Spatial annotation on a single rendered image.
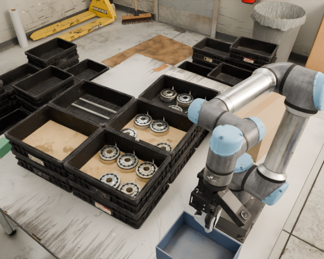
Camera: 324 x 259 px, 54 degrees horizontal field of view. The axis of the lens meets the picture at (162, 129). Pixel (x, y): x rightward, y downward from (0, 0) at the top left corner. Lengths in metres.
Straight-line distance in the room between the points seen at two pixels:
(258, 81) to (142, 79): 1.42
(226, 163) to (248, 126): 0.13
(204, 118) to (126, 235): 0.77
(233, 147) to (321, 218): 1.91
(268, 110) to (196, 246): 1.04
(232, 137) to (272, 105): 1.15
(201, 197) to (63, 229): 0.82
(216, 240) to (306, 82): 0.59
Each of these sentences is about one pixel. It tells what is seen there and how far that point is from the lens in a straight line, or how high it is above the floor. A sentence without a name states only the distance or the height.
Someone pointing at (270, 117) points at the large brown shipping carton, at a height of 0.90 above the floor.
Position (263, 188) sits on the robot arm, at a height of 1.01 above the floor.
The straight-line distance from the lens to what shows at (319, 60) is 4.07.
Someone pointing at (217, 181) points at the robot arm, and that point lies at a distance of 0.83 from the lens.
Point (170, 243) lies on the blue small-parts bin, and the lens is 1.04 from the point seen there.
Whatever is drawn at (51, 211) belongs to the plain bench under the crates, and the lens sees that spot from 1.62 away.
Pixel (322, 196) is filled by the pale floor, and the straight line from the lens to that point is 2.76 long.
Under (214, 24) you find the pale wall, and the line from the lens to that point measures 4.66.
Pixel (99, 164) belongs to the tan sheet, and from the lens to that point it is 1.58.
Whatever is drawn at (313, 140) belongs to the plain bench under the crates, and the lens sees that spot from 2.07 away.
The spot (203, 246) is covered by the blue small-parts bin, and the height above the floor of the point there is 1.07.
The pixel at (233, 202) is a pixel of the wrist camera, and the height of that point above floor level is 1.27.
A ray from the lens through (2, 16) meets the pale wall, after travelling 4.76.
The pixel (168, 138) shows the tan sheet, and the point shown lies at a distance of 1.68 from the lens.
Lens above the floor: 1.97
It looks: 41 degrees down
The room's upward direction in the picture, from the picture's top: straight up
